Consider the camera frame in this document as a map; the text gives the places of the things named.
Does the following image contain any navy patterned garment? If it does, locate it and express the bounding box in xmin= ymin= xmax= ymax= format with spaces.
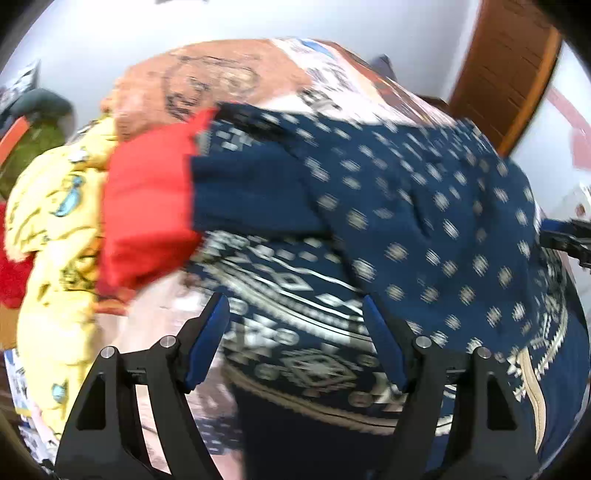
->
xmin=190 ymin=104 xmax=590 ymax=479

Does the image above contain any red garment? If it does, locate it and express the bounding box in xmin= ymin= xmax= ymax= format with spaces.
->
xmin=97 ymin=108 xmax=216 ymax=299

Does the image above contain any red plush cloth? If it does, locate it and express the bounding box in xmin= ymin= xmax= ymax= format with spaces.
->
xmin=0 ymin=201 xmax=35 ymax=309

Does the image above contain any wooden door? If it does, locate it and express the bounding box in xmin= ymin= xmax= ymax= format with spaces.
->
xmin=450 ymin=0 xmax=562 ymax=155

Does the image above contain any yellow cartoon blanket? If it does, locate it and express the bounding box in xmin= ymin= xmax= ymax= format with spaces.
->
xmin=4 ymin=116 xmax=118 ymax=435

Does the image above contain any green patterned box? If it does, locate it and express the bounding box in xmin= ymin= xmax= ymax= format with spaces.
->
xmin=0 ymin=122 xmax=65 ymax=200

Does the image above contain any orange box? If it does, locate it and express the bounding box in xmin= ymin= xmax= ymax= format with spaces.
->
xmin=0 ymin=116 xmax=30 ymax=164

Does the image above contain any newspaper print bed sheet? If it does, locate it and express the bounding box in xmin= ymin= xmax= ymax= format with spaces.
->
xmin=100 ymin=37 xmax=453 ymax=140

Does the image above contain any grey cloth on pile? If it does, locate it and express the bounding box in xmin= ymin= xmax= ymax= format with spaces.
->
xmin=8 ymin=88 xmax=72 ymax=119

